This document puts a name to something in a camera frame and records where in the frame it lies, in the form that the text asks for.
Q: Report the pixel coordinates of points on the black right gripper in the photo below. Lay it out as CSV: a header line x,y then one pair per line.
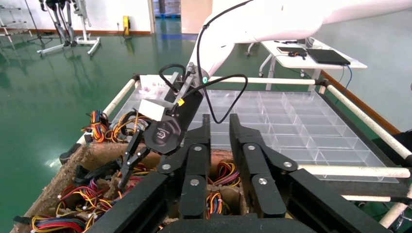
x,y
164,135

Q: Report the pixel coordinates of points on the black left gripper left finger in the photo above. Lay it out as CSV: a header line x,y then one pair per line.
x,y
193,160

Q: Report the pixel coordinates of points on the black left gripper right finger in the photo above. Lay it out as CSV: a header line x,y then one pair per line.
x,y
254,160

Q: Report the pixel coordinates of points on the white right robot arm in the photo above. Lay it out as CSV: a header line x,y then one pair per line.
x,y
273,22

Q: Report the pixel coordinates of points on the power supply with black connectors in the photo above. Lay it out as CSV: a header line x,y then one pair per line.
x,y
93,173

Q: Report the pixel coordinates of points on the clear plastic compartment tray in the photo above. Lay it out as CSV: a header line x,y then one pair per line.
x,y
305,128

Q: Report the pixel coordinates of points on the black rack tube joint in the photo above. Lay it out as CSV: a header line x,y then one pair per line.
x,y
69,154
323,84
135,77

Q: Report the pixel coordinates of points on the white rack tube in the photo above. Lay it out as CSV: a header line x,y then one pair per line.
x,y
119,96
394,212
370,198
370,123
273,80
354,171

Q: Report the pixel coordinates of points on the brown cardboard divider box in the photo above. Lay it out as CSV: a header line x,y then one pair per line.
x,y
64,180

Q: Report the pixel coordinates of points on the white sign with Chinese print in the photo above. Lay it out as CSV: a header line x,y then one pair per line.
x,y
151,82

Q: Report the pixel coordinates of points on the white desk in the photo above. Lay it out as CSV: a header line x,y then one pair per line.
x,y
296,62

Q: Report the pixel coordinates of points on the black laptop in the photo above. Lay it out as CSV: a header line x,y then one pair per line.
x,y
326,56

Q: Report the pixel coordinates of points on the humanoid robot on stand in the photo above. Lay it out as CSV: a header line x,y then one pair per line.
x,y
84,29

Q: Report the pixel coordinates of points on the dark humanoid robot legs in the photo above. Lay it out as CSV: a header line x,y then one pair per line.
x,y
59,25

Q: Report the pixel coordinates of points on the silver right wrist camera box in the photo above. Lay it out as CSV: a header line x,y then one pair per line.
x,y
151,110

